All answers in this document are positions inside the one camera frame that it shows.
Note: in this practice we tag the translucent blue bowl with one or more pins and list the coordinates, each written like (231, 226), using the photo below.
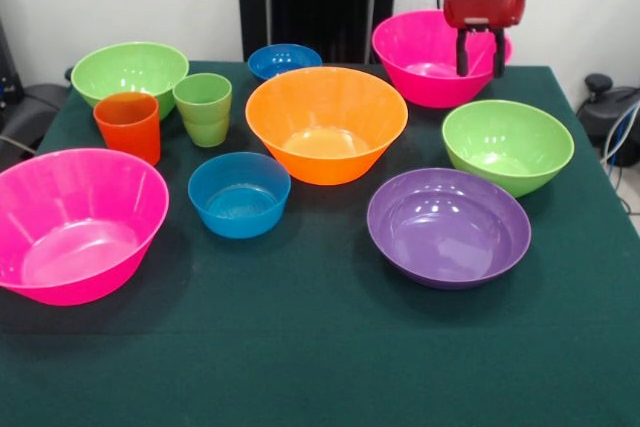
(240, 222)

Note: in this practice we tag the green plastic cup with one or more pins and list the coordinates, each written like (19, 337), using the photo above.
(205, 122)

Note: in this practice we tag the pink plastic bowl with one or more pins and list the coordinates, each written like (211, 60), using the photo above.
(75, 247)
(430, 92)

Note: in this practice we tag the dark green tablecloth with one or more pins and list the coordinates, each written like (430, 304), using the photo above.
(320, 347)

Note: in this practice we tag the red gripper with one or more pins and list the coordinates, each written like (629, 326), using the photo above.
(485, 7)

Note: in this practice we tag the orange plastic bowl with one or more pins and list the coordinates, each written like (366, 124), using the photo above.
(325, 112)

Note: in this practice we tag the black equipment box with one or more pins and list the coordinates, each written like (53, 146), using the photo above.
(7, 67)

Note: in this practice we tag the purple plastic bowl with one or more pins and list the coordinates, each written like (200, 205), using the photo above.
(450, 237)

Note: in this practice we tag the dark blue bowl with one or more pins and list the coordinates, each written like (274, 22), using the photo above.
(280, 59)

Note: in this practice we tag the orange-red plastic cup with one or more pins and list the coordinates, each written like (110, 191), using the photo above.
(132, 139)

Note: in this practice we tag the green plastic bowl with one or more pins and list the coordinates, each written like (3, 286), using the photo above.
(130, 72)
(505, 142)

